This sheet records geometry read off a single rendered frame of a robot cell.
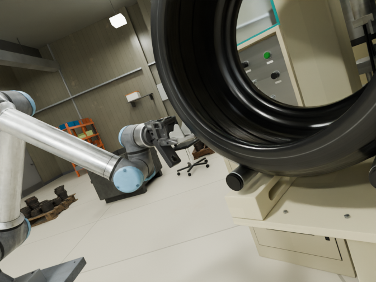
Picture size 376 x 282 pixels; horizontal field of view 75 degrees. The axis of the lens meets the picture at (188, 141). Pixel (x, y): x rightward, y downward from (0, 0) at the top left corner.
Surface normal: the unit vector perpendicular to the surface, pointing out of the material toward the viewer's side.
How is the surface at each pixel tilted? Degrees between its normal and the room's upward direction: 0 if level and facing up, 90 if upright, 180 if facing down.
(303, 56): 90
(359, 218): 0
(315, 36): 90
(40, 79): 90
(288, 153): 101
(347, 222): 0
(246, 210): 90
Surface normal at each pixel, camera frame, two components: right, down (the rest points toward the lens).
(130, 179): 0.00, 0.23
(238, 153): -0.64, 0.52
